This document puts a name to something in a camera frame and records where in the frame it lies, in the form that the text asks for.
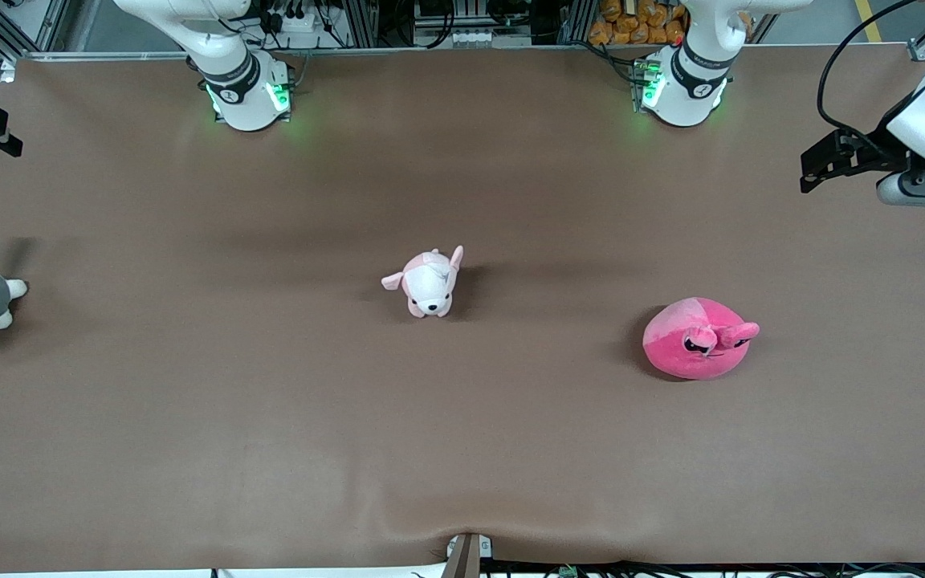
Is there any round hot pink plush toy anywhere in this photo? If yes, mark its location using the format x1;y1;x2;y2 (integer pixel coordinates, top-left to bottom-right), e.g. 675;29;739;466
642;297;760;381

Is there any orange snack packets pile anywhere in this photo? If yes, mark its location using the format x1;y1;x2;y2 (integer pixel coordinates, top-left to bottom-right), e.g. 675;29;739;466
589;0;689;46

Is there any white power strip with plugs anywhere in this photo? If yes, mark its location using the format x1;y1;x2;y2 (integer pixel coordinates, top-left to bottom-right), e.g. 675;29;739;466
263;6;328;35

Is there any small white socket strip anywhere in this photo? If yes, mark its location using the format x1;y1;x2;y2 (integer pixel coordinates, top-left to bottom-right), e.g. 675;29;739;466
446;30;513;47

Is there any pale pink white plush dog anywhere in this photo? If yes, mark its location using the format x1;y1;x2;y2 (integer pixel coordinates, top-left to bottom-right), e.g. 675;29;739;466
381;246;464;319

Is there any brown table cover cloth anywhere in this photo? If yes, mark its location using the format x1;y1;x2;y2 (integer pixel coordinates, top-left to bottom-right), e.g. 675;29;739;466
0;46;925;572

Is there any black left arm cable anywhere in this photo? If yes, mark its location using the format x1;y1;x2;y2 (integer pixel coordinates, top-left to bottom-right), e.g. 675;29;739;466
816;0;921;142

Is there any aluminium frame rail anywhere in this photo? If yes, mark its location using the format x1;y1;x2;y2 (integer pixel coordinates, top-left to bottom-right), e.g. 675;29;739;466
16;46;650;62

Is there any aluminium frame post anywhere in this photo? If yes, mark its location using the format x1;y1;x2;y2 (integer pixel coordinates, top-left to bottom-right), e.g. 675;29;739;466
345;0;380;49

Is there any metal profile table bracket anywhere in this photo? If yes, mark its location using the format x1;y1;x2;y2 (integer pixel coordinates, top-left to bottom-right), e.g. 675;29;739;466
442;533;495;578

